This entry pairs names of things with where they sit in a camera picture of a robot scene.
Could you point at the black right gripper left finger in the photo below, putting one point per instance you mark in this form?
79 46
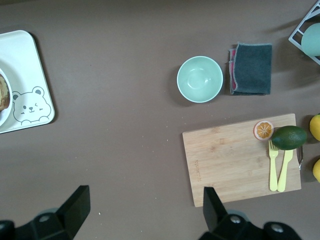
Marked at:
77 207

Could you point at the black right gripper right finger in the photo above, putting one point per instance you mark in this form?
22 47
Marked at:
212 210

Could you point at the white round plate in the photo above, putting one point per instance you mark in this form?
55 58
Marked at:
3 117

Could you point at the bamboo cutting board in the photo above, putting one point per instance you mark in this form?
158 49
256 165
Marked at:
225 162

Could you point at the yellow plastic fork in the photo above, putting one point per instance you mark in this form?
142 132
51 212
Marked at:
273 175

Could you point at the yellow plastic knife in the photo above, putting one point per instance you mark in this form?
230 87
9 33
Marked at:
283 175

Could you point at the orange slice toy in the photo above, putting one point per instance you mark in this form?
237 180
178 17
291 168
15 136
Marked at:
263 130

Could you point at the green avocado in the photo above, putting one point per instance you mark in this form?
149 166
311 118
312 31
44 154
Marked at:
288 137

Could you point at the yellow lemon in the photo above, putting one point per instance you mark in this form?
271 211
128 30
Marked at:
316 127
317 171

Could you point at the mint green bowl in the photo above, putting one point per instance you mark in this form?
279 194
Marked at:
200 80

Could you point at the bread slice under egg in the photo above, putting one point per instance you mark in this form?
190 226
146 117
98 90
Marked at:
4 95

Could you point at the grey folded cloth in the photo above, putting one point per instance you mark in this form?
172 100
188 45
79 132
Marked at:
252 68

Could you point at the beige bear print tray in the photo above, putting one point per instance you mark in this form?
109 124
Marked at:
22 62

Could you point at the mint green cup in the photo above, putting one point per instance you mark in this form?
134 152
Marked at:
312 40

